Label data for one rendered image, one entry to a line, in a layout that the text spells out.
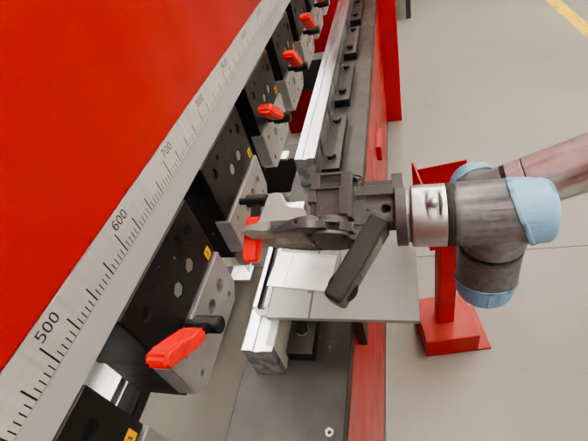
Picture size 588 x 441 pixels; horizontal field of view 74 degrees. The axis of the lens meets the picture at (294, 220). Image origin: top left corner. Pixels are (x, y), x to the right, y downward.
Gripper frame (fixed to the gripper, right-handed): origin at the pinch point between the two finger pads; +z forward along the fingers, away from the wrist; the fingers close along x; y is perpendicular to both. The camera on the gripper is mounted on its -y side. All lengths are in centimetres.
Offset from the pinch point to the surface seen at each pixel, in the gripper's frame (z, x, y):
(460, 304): -38, -126, 12
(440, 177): -30, -68, 42
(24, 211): 2.9, 28.9, -7.7
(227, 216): 3.0, 2.2, 2.5
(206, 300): 2.5, 5.8, -9.3
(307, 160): 6, -45, 38
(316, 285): -3.1, -23.4, -1.4
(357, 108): -4, -69, 72
